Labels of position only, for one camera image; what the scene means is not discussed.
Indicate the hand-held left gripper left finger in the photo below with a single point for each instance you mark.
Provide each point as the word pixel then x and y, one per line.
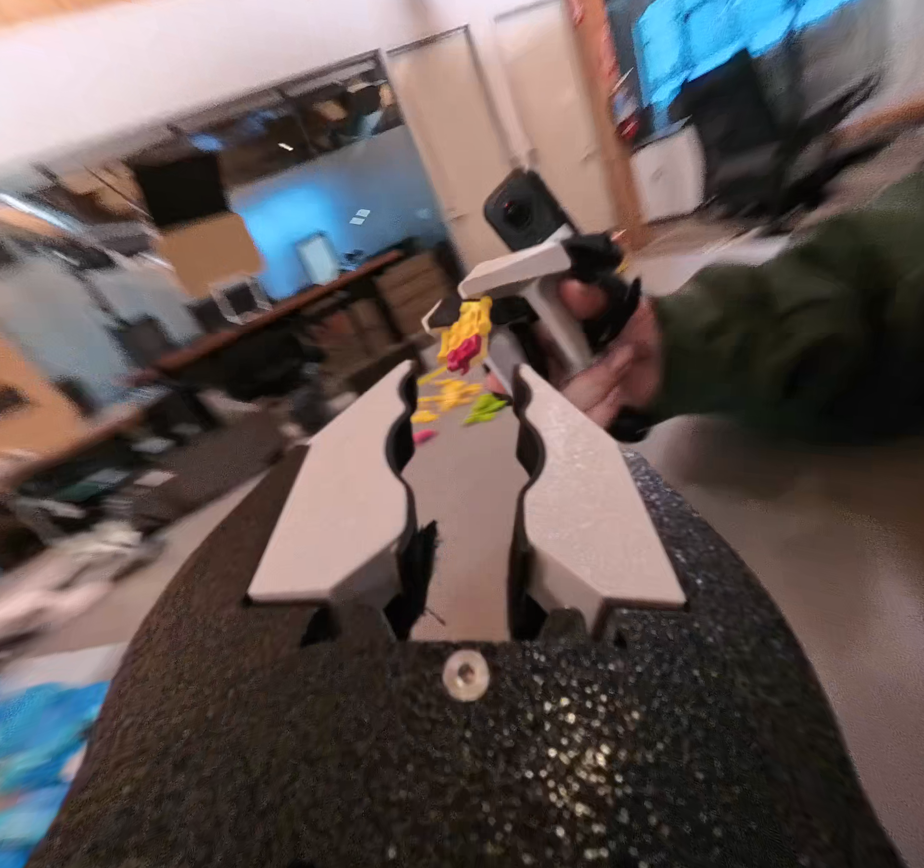
pixel 339 507

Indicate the lime green lego piece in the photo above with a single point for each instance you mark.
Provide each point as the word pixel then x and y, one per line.
pixel 485 409

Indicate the pile of yellow lego pieces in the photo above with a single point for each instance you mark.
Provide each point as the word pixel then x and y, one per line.
pixel 451 395

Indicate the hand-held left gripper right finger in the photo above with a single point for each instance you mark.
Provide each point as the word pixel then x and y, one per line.
pixel 592 514

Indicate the wooden desk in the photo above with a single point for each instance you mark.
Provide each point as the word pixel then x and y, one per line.
pixel 274 308

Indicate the black square panel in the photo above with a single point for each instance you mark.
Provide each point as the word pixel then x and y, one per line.
pixel 180 189

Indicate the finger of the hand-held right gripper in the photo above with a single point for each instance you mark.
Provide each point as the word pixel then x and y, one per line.
pixel 439 320
pixel 520 272

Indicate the black office chair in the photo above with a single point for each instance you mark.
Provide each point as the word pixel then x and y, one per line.
pixel 736 131

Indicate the person's right hand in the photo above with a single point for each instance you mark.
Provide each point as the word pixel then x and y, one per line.
pixel 624 377

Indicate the yellow lego plate assembly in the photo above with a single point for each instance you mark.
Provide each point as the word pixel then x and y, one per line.
pixel 469 326

